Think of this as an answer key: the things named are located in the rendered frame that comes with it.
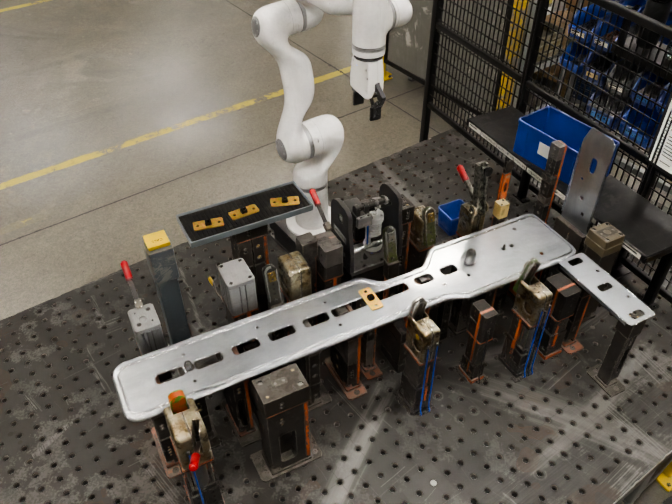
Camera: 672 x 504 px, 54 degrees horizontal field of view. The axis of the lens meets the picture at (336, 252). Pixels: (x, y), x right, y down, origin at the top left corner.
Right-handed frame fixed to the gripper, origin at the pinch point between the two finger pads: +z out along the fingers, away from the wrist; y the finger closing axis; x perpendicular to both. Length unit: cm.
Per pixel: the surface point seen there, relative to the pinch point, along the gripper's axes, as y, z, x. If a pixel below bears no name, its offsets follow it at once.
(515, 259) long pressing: 31, 45, 36
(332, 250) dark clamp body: 9.4, 37.0, -15.1
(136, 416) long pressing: 33, 45, -79
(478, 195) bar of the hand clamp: 11.3, 33.0, 34.2
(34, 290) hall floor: -140, 145, -106
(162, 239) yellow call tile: -7, 29, -59
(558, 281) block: 42, 47, 42
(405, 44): -233, 109, 166
